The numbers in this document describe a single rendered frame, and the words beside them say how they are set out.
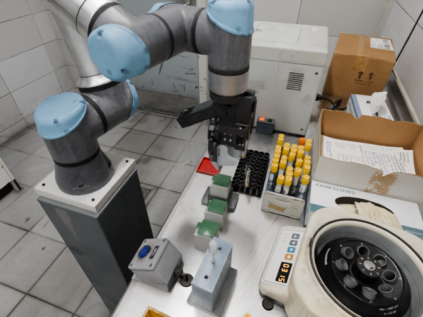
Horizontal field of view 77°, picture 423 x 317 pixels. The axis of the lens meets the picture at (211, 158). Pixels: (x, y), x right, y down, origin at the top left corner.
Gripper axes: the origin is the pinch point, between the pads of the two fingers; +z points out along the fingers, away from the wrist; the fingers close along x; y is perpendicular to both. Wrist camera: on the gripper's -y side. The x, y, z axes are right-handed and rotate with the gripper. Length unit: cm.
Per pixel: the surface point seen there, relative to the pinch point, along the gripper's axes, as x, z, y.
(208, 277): -25.5, 3.2, 6.7
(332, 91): 75, 11, 30
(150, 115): 158, 100, -120
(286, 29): 57, -17, 7
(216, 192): -2.0, 7.6, 0.7
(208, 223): -12.8, 6.0, 2.4
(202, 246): -15.8, 11.0, 1.9
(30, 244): 2, 100, -117
